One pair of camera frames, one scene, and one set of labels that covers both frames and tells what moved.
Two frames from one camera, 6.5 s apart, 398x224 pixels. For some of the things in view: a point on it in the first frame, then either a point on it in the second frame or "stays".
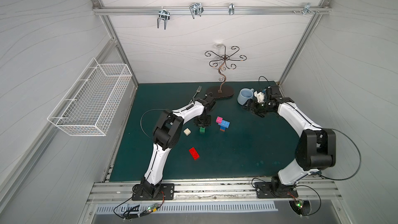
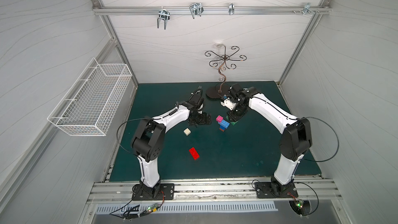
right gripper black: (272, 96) to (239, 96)
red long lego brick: (194, 153) stays
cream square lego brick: (187, 131) stays
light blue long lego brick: (225, 123) stays
